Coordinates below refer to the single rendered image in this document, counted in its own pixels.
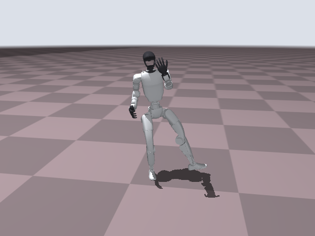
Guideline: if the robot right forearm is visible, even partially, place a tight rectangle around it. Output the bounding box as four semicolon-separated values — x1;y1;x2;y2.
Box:
131;93;138;109

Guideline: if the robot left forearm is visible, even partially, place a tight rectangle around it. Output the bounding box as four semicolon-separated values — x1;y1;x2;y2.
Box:
163;75;173;88

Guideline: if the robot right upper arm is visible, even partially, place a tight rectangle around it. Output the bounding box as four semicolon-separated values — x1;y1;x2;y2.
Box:
133;73;141;98

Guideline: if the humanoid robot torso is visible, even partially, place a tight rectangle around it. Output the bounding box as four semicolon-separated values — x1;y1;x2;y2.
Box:
141;69;164;119

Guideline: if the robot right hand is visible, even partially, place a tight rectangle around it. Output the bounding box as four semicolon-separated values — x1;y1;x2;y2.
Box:
129;105;137;118

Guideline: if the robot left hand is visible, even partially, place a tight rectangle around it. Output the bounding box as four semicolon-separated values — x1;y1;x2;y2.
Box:
154;57;170;80

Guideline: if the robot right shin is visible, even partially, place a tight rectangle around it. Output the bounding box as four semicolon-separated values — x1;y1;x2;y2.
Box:
146;148;155;172

